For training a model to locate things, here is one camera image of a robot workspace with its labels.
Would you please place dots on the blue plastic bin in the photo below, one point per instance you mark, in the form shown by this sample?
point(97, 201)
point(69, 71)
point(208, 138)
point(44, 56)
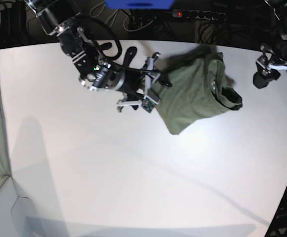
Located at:
point(139, 4)

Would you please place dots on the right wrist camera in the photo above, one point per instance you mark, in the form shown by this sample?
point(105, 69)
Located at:
point(150, 102)

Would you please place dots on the black power strip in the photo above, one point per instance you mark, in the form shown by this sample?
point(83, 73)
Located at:
point(199, 15)

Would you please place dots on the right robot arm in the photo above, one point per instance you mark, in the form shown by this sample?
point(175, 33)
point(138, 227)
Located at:
point(98, 71)

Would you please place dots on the green t-shirt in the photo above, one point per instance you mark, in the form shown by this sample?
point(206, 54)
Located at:
point(200, 89)

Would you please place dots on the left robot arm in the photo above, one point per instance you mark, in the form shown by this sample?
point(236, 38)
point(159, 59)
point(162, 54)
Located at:
point(279, 31)

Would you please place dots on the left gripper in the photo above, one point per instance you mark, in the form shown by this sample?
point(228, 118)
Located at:
point(268, 64)

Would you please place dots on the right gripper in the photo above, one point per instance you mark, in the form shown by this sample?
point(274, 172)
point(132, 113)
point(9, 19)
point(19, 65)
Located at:
point(138, 84)

